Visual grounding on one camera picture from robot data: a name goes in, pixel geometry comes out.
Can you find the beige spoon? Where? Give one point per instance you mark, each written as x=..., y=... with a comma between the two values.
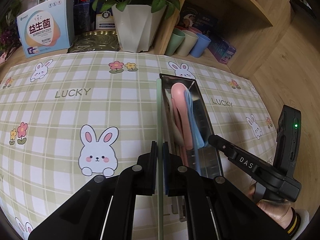
x=177, y=135

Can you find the stainless steel utensil tray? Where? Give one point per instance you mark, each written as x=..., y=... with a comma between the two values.
x=202, y=157

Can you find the blue chopstick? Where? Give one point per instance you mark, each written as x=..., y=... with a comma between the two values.
x=197, y=160

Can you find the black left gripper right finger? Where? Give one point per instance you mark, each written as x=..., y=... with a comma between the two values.
x=172, y=177

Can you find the purple small box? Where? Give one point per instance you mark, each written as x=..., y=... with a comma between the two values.
x=222, y=50

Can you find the beige cup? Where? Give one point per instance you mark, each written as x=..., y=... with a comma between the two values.
x=187, y=44

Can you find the green cup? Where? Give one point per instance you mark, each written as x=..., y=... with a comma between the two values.
x=175, y=41

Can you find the dark blue white-label box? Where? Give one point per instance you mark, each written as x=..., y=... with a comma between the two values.
x=86, y=18

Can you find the dark blue cartoon box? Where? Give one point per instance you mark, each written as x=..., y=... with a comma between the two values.
x=194, y=16

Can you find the checkered bunny tablecloth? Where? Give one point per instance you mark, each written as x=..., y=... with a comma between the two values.
x=67, y=118

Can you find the blue cup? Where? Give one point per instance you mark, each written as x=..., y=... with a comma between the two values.
x=200, y=46

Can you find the pink spoon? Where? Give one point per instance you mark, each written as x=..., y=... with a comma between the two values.
x=177, y=92

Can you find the pink cup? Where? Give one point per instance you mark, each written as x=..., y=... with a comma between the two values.
x=192, y=29

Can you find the right forearm dark sleeve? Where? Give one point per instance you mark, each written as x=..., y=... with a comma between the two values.
x=299, y=222

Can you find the blue spoon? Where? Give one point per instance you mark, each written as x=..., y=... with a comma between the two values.
x=195, y=132

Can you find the pink chopstick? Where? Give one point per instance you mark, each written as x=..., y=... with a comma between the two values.
x=178, y=124

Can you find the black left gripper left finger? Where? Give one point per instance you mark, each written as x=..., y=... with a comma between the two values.
x=147, y=175

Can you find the green chopstick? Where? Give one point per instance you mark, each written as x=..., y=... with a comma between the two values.
x=160, y=176

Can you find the blue probiotic box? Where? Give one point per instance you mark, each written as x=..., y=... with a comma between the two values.
x=46, y=27

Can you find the gold embossed tin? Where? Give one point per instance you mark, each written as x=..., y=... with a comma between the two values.
x=97, y=40

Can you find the wooden shelf unit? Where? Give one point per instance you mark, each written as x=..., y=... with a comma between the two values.
x=254, y=27

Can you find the white flower pot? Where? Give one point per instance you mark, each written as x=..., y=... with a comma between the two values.
x=136, y=27

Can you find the right hand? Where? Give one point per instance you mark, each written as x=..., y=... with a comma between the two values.
x=282, y=214

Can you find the pink flower bouquet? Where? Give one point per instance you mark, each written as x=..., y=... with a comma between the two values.
x=9, y=33

